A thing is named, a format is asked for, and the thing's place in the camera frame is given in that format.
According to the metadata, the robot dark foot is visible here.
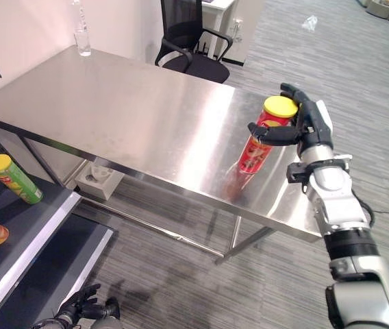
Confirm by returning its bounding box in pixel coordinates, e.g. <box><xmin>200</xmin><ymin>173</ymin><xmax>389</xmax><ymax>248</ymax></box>
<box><xmin>81</xmin><ymin>296</ymin><xmax>121</xmax><ymax>329</ymax></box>

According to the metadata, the white desk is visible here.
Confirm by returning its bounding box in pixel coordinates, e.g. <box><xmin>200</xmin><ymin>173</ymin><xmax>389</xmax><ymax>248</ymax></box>
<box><xmin>199</xmin><ymin>0</ymin><xmax>266</xmax><ymax>66</ymax></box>

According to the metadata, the stainless steel table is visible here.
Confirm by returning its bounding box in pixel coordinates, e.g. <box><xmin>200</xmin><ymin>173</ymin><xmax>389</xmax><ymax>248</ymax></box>
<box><xmin>0</xmin><ymin>45</ymin><xmax>323</xmax><ymax>265</ymax></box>

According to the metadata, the grey tissue box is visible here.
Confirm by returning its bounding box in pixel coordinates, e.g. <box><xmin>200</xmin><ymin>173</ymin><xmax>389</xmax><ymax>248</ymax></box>
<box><xmin>74</xmin><ymin>163</ymin><xmax>125</xmax><ymax>201</ymax></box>

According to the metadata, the green chip can yellow lid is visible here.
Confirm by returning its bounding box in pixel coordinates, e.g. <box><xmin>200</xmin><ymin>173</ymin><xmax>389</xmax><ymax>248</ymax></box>
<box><xmin>0</xmin><ymin>154</ymin><xmax>44</xmax><ymax>206</ymax></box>

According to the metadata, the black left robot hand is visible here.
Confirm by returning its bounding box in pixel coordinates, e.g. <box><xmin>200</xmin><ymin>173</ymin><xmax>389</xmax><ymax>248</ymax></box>
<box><xmin>59</xmin><ymin>282</ymin><xmax>102</xmax><ymax>319</ymax></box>

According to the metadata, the black office chair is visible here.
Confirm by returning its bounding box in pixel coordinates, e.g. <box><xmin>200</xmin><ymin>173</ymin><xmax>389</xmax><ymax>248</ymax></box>
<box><xmin>154</xmin><ymin>0</ymin><xmax>234</xmax><ymax>85</ymax></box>

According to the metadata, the clear drinking glass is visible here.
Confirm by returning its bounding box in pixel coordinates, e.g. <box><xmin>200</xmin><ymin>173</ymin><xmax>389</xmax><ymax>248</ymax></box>
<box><xmin>73</xmin><ymin>29</ymin><xmax>92</xmax><ymax>58</ymax></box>

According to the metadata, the crumpled clear plastic bag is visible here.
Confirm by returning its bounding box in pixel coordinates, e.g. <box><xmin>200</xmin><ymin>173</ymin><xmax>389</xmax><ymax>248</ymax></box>
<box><xmin>300</xmin><ymin>15</ymin><xmax>319</xmax><ymax>32</ymax></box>

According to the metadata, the black shelf unit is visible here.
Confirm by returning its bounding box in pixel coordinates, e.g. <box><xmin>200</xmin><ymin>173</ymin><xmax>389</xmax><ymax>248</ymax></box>
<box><xmin>0</xmin><ymin>112</ymin><xmax>117</xmax><ymax>329</ymax></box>

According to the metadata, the white cardboard box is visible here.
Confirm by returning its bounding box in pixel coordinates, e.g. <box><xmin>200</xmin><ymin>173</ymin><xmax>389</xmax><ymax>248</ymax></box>
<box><xmin>365</xmin><ymin>0</ymin><xmax>389</xmax><ymax>17</ymax></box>

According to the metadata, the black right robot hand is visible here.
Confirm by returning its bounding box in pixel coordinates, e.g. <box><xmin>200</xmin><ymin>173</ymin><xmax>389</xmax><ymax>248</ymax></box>
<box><xmin>247</xmin><ymin>82</ymin><xmax>334</xmax><ymax>159</ymax></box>

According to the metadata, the red chip can yellow lid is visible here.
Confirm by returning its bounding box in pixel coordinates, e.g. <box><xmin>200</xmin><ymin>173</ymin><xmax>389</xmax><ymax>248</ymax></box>
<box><xmin>236</xmin><ymin>95</ymin><xmax>299</xmax><ymax>175</ymax></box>

